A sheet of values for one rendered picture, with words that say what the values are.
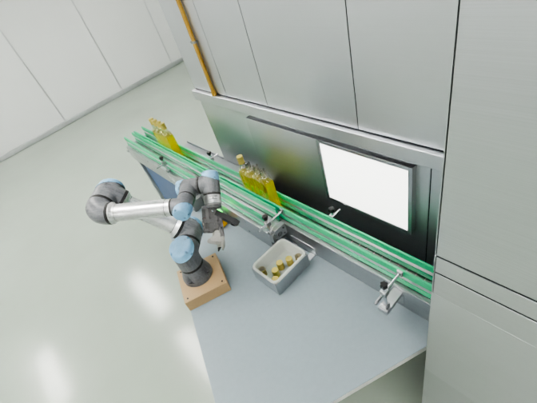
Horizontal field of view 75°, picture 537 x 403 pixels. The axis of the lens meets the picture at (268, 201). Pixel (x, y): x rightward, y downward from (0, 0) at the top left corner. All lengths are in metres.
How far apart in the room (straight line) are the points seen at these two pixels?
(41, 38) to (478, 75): 6.90
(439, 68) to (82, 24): 6.70
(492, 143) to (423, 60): 0.49
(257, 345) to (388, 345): 0.53
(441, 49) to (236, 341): 1.31
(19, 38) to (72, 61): 0.77
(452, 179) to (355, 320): 0.95
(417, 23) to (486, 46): 0.50
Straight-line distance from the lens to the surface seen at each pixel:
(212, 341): 1.67
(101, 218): 1.60
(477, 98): 0.63
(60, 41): 7.24
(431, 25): 1.06
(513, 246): 0.79
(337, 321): 1.56
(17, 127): 7.25
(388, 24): 1.12
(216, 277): 1.76
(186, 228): 1.73
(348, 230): 1.59
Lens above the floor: 2.12
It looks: 40 degrees down
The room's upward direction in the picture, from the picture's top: 19 degrees counter-clockwise
